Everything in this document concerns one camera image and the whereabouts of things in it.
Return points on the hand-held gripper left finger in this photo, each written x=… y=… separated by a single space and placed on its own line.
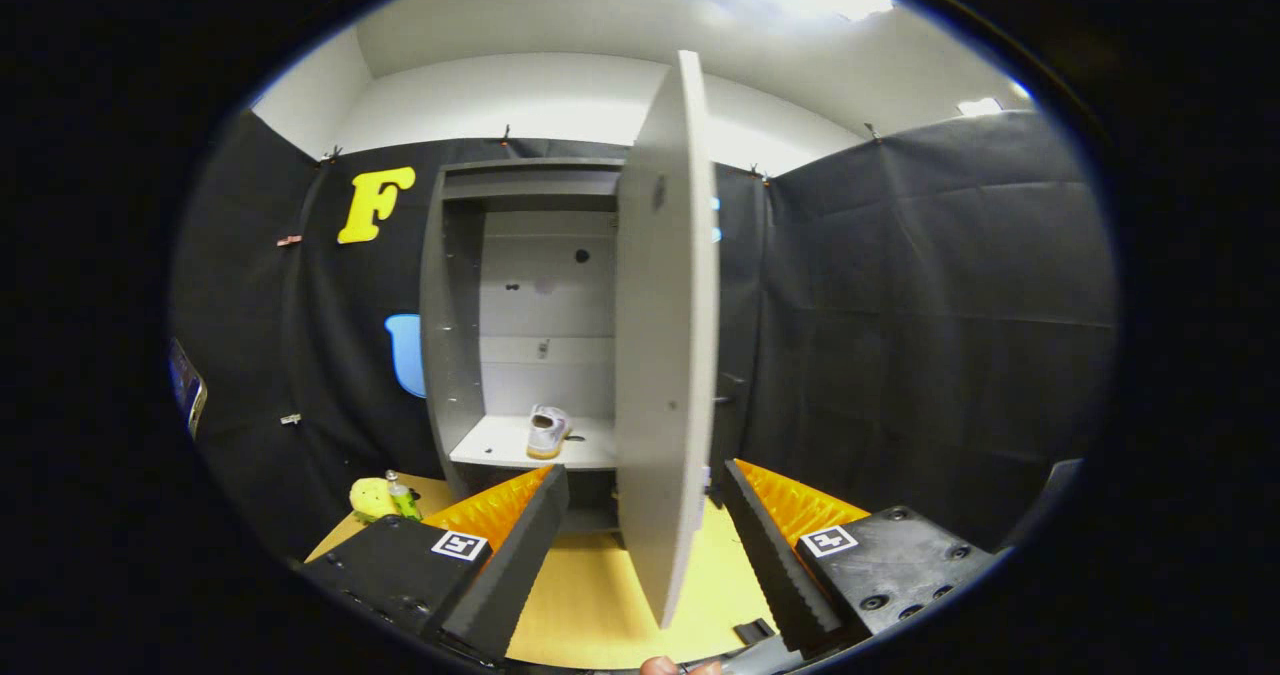
x=515 y=565

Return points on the grey slanted bar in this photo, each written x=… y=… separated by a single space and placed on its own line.
x=1050 y=490

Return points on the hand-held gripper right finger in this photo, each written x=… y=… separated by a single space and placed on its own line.
x=770 y=565

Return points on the dark blue framed board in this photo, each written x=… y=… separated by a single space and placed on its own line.
x=187 y=387

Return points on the yellow plush toy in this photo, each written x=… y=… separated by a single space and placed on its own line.
x=368 y=500

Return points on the beige shoe cabinet door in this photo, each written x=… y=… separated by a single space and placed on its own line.
x=660 y=355

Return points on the white shoe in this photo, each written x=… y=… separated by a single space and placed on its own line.
x=547 y=433

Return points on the black backdrop cloth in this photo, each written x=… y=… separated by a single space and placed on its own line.
x=950 y=335

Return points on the small ceiling light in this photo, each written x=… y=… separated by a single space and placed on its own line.
x=979 y=106

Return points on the grey shoe cabinet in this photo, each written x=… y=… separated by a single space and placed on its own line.
x=455 y=305

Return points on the green drink bottle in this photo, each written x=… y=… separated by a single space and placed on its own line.
x=404 y=497

